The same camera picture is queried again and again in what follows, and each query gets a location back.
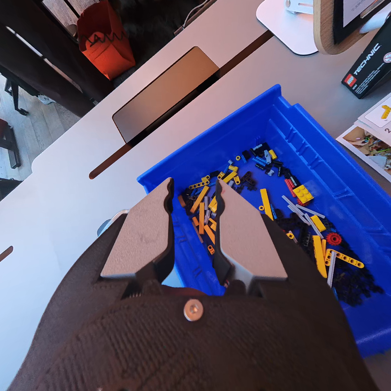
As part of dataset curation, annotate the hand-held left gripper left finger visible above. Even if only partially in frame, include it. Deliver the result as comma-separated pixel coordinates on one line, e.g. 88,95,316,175
99,177,176,280

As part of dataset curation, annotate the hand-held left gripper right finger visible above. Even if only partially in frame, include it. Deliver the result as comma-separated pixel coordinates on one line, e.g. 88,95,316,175
212,179,288,294

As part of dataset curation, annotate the pile of small lego pieces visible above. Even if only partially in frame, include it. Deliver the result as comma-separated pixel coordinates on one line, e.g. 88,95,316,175
178,142,385,307

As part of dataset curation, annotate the blue plastic bin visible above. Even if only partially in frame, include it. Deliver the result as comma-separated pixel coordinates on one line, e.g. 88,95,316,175
137,84,391,358

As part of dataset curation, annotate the yellow studded lego brick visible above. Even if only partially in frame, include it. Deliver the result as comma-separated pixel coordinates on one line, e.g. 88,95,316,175
293,185,314,204

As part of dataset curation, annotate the lego instruction booklet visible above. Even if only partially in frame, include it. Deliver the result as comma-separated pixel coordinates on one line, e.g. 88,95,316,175
336,92,391,183

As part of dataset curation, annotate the black lego set box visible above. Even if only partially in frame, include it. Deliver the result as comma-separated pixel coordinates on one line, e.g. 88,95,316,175
341,23,391,100

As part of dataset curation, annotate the small grey round device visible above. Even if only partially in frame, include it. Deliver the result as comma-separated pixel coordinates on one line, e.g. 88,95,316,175
97,209,130,237

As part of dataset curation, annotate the red bench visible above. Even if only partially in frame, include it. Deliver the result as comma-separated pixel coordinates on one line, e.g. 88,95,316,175
0,119,21,169

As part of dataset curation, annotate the black office chair base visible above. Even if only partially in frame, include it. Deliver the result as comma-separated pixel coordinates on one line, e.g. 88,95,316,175
4,75,30,116

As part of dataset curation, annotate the white instruction card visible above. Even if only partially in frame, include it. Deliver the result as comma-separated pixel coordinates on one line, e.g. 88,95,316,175
365,104,391,128

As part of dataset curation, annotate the dark brown furniture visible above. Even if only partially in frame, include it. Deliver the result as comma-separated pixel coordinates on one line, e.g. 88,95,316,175
0,0,113,118

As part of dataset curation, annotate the white monitor stand base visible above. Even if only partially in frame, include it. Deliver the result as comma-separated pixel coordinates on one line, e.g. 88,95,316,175
256,0,320,56

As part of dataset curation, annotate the wood-framed monitor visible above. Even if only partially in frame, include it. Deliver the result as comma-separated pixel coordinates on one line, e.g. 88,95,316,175
313,0,391,55

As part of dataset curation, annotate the white printed paper sheet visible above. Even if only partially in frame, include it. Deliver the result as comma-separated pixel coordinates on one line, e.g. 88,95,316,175
343,0,387,28

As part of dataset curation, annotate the grey desk cable flap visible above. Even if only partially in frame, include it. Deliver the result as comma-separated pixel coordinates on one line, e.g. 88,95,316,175
112,46,220,143

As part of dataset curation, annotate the white cable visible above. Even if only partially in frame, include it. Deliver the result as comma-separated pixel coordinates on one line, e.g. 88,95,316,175
183,0,210,29

